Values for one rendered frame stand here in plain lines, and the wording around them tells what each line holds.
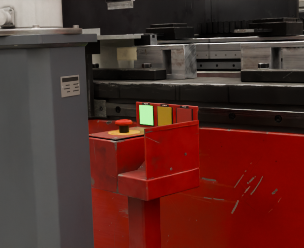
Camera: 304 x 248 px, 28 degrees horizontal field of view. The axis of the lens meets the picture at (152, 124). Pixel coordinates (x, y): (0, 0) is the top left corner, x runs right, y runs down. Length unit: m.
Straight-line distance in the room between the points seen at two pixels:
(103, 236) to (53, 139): 0.80
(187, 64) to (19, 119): 0.74
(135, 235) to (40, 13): 0.56
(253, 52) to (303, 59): 0.13
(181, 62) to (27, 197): 0.75
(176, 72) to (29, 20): 0.71
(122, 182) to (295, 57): 0.53
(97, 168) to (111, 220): 0.44
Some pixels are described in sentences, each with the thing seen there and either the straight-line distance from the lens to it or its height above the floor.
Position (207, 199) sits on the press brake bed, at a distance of 1.57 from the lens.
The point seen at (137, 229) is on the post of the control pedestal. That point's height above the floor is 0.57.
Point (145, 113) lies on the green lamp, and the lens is 1.45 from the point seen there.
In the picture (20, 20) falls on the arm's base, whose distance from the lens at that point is 1.09.
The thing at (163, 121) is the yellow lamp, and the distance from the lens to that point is 1.41.
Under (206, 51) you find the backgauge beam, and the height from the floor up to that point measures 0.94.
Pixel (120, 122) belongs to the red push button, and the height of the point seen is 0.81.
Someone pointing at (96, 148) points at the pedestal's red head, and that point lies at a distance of 1.36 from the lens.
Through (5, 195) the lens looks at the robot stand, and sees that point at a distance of 1.12.
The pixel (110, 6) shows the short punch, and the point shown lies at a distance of 1.90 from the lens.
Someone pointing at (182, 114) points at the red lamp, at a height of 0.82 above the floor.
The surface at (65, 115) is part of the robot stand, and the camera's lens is 1.09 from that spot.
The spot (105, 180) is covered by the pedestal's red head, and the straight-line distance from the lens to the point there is 1.35.
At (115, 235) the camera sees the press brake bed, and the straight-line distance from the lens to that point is 1.80.
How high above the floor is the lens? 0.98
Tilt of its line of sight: 8 degrees down
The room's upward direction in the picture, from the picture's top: 2 degrees counter-clockwise
